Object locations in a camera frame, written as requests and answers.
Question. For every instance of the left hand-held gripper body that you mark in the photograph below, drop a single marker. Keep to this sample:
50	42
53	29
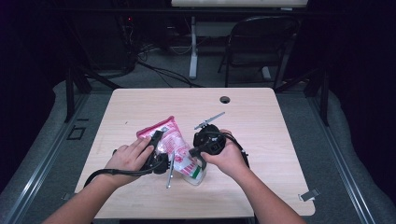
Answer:
159	163

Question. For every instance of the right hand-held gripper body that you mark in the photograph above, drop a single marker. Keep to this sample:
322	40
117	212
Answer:
211	140

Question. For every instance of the pink and white plastic bag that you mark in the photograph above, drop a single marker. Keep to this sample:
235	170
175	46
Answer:
172	140

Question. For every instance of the clear jar with black lid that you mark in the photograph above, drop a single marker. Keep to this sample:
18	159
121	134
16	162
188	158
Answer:
196	179

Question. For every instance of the person's right hand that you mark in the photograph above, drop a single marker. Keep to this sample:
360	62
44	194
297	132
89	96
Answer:
230	158

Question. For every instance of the person's left hand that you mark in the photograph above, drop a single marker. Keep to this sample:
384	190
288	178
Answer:
129	157

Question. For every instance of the white standing desk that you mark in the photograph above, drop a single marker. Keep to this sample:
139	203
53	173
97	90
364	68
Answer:
193	46

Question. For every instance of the grey tape strip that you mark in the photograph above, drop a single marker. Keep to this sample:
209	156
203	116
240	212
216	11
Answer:
68	196
309	194

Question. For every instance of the dark equipment cabinet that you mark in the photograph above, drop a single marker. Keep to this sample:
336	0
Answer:
106	40

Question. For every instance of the black folding chair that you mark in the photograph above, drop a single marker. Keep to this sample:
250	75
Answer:
258	34

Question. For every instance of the black metal frame stand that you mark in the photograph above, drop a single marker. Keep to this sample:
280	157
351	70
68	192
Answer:
323	96
70	93

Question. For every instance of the aluminium floor rail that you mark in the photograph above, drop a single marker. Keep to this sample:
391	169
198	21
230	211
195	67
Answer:
40	168
339	161

